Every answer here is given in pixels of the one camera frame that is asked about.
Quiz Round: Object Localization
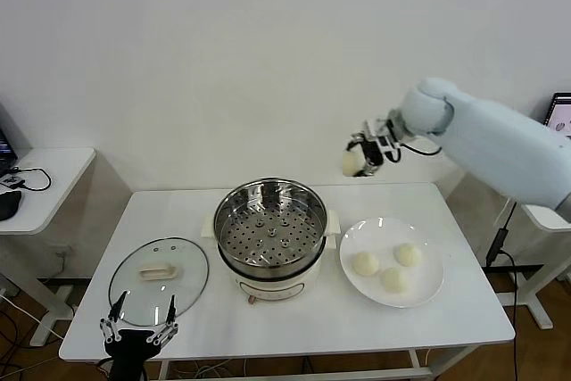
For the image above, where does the white side table with label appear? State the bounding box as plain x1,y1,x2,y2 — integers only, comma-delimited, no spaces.
519,202,571,331

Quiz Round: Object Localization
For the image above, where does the large white table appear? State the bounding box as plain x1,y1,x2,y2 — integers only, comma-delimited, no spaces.
59,182,517,381

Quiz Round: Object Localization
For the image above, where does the round white plate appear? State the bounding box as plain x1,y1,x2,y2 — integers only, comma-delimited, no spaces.
338,218,446,310

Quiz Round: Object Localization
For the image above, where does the black computer mouse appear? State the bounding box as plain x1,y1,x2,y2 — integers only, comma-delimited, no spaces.
0,190,23,222

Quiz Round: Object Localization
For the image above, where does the white side table with mouse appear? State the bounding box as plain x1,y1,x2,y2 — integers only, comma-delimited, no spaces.
0,147,98,347

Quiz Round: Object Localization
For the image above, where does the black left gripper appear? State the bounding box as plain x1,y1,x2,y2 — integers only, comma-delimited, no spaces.
99,291,180,381

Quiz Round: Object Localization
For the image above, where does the grey open laptop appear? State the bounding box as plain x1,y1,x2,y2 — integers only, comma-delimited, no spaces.
543,92,571,139

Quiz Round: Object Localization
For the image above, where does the perforated steel steamer basket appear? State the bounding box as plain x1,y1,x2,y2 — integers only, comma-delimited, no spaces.
201,178,341,276

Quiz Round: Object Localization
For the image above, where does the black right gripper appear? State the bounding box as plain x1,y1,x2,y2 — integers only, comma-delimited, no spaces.
346,129,387,178

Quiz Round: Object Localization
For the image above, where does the white electric cooker pot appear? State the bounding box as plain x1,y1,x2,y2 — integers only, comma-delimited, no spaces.
217,233,338,306

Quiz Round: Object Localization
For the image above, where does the round glass pot lid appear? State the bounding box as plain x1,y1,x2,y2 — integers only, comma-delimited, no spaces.
107,236,211,327

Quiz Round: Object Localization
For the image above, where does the white floor cable bundle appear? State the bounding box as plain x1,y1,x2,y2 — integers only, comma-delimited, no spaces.
178,362,244,380

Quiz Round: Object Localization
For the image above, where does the white steamed baozi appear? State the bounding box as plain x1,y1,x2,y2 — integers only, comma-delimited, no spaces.
379,267,410,295
341,150,366,177
352,252,381,276
394,243,423,268

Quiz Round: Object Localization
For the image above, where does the black open laptop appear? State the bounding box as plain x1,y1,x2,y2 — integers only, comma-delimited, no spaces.
0,102,20,179

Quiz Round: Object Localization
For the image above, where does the thin black looped cable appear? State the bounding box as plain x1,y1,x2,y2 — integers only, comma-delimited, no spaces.
8,167,53,194

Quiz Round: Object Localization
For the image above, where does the flat white cable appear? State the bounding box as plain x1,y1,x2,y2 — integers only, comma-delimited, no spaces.
492,200,515,230

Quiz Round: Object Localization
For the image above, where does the black cable with adapter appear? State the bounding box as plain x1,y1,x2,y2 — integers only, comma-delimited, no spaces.
484,202,524,381

